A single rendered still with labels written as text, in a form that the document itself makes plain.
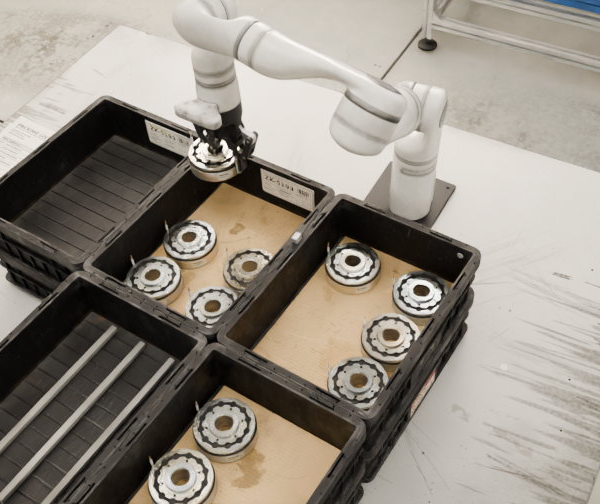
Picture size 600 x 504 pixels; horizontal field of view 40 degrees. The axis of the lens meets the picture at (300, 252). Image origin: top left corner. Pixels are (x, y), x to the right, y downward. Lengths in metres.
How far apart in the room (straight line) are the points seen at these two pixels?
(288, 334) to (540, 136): 1.87
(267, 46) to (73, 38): 2.60
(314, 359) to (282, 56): 0.52
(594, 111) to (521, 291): 1.68
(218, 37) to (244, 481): 0.69
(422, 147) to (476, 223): 0.27
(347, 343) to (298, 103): 0.85
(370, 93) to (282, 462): 0.59
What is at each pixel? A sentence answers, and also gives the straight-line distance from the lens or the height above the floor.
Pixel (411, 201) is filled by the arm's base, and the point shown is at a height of 0.77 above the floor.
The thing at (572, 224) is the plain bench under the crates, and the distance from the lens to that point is 1.89.
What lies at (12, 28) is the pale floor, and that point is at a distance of 4.00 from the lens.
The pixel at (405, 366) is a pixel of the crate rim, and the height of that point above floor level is 0.93.
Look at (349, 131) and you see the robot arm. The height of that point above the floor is 1.25.
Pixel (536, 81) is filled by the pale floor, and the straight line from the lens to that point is 3.43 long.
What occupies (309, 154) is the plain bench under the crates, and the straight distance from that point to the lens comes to 2.00.
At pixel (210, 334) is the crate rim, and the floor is 0.93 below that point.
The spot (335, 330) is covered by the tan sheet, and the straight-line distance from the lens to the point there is 1.49.
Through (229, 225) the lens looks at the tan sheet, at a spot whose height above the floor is 0.83.
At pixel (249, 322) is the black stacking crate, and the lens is 1.43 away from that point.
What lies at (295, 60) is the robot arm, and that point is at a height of 1.30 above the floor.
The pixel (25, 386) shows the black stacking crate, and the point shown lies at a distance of 1.53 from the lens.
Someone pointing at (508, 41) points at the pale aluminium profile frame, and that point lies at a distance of 3.39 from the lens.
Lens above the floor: 2.04
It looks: 49 degrees down
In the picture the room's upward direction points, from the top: 4 degrees counter-clockwise
